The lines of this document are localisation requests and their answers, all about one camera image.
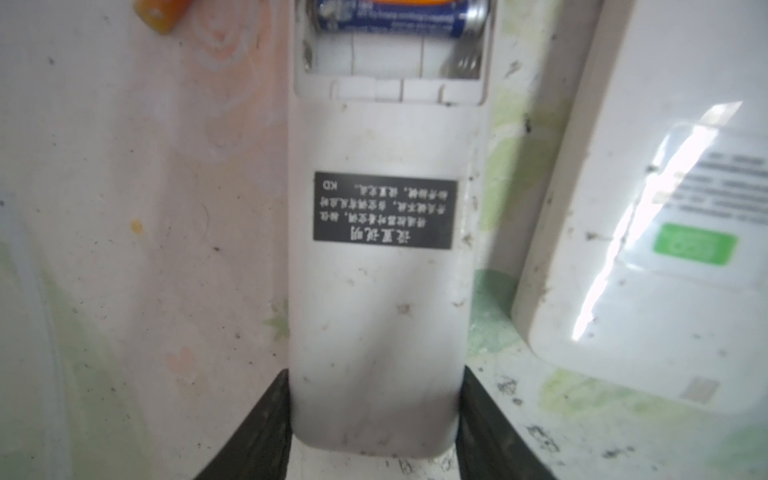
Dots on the red white remote control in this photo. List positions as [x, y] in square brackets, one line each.
[387, 143]

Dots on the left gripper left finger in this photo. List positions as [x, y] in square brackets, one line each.
[259, 449]

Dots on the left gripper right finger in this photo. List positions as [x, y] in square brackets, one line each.
[487, 445]

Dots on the red orange battery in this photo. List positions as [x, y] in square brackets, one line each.
[161, 16]

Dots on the blue orange battery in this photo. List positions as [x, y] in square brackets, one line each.
[448, 19]

